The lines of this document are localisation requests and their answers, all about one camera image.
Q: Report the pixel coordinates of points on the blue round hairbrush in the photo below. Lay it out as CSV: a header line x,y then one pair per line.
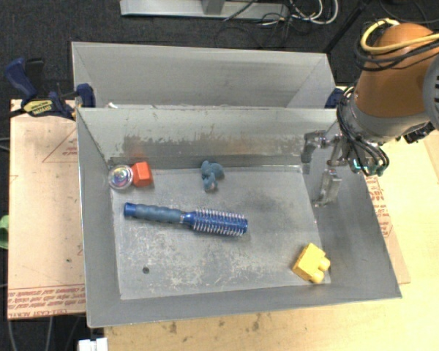
x,y
190,217

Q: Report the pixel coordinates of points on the shiny silver round disc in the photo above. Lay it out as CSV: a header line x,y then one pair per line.
x,y
120,177

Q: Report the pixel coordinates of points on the orange-red block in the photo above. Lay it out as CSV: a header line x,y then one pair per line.
x,y
142,174

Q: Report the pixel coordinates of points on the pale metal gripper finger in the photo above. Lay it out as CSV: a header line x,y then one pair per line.
x,y
307,143
329,185

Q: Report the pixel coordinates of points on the blue toy figure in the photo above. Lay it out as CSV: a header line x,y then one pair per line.
x,y
210,176

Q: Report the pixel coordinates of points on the grey metal bin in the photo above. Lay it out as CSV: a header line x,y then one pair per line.
x,y
205,254

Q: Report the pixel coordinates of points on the yellow toy brick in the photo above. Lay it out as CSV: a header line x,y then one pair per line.
x,y
309,262

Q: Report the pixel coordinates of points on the brown cardboard board red print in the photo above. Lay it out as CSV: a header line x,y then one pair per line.
x,y
44,203

